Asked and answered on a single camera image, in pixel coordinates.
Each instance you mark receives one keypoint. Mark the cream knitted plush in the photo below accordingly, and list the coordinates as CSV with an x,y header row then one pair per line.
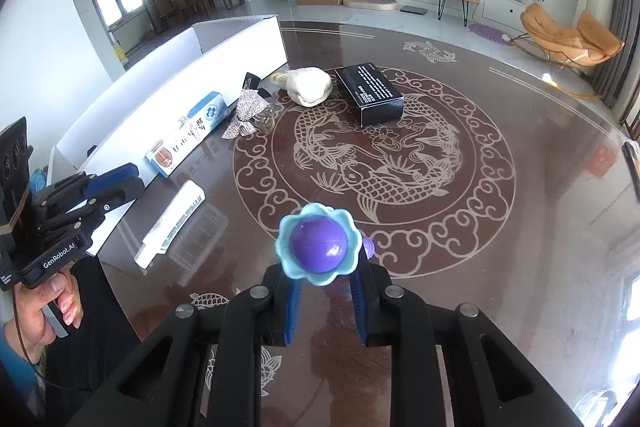
x,y
307,87

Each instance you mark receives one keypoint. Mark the yellow box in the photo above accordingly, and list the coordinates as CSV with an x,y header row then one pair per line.
x,y
121,56

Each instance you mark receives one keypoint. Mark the gray curtain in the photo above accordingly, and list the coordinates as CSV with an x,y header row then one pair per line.
x,y
625,22

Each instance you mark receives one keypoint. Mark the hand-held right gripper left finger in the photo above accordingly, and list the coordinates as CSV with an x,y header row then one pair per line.
x,y
294,312

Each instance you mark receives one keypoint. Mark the purple toy wand teal flower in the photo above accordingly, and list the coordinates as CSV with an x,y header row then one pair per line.
x,y
312,244

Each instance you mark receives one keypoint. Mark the black rectangular box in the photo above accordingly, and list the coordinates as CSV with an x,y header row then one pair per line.
x,y
370,92

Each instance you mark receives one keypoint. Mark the person's left forearm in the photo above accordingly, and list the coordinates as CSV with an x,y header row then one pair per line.
x,y
12,367

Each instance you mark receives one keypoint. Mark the white cardboard box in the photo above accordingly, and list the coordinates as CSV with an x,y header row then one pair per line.
x,y
150,77

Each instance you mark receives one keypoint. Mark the black flat object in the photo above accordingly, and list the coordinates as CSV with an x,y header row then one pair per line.
x,y
632,172

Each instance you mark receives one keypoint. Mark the purple floor mat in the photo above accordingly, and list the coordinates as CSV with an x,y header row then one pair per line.
x,y
487,32

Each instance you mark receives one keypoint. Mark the blue white medicine box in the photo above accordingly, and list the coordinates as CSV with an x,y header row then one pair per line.
x,y
192,132

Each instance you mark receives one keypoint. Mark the small white ball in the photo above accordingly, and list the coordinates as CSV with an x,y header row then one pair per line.
x,y
548,78

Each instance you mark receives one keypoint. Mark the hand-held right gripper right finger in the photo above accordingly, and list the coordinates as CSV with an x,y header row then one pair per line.
x,y
359,312

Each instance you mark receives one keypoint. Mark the long white box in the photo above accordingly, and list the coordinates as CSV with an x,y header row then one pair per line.
x,y
172,222

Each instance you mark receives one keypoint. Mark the gray floor scale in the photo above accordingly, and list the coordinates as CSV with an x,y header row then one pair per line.
x,y
413,10

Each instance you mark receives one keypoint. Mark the beige pet bed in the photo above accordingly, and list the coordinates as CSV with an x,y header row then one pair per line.
x,y
370,3

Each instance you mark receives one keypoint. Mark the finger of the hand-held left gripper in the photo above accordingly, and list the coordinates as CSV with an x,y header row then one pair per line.
x,y
120,197
117,173

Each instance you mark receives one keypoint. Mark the person's black clothing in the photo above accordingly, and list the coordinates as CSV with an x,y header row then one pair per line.
x,y
85,347

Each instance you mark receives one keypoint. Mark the dark dining chair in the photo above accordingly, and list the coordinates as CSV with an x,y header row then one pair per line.
x,y
162,7
181,2

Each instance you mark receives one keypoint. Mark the black hair clip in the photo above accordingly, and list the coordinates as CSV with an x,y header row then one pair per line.
x,y
251,84

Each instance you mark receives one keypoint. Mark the person's left hand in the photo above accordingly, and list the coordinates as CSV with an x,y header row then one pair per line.
x,y
30,322

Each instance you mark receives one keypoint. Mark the orange rocking chair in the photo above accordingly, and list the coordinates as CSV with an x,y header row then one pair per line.
x,y
565,37

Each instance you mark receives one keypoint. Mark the clear plastic hair clip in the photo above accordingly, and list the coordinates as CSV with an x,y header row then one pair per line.
x,y
265,119

